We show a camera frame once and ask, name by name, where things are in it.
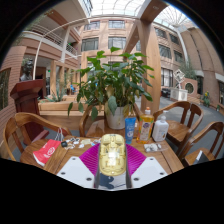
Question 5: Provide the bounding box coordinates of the red paper bag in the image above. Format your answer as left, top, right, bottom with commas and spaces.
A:
32, 128, 65, 167

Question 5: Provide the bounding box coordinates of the yellow detergent bottle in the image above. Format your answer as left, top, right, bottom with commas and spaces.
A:
136, 106, 155, 145

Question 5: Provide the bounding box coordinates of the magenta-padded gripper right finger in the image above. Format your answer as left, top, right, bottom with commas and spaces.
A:
125, 143, 169, 189

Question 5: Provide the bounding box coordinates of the long wooden planter box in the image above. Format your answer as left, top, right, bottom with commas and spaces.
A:
38, 99, 83, 122

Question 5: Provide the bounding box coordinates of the green potted plant white pot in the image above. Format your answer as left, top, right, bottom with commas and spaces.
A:
67, 46, 155, 130

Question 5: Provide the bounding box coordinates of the small clear packet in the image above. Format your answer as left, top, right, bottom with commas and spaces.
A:
143, 142, 163, 154

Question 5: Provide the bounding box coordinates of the white abstract sculpture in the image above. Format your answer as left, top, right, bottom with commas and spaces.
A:
172, 68, 188, 89

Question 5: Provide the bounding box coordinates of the dark bust statue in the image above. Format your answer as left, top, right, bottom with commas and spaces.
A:
19, 59, 35, 83

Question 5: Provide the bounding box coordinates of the yellow flowering potted plant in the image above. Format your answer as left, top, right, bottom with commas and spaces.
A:
201, 90, 212, 108

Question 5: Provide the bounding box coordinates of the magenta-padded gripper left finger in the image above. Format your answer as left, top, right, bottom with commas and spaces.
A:
56, 143, 101, 189

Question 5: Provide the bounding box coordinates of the black notebook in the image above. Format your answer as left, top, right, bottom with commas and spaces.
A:
194, 149, 210, 165

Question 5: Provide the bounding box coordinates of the yellow computer mouse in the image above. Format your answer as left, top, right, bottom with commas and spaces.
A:
98, 133, 128, 177

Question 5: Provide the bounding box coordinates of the white pump bottle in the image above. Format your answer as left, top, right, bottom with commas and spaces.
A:
151, 110, 170, 143

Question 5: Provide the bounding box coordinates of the blue tube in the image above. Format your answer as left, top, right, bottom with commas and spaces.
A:
124, 116, 137, 145

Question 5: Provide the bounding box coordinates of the dark red wooden pedestal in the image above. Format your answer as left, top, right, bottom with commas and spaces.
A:
9, 78, 50, 144

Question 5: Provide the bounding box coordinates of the small beige card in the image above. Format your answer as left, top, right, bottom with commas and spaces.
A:
80, 138, 93, 146

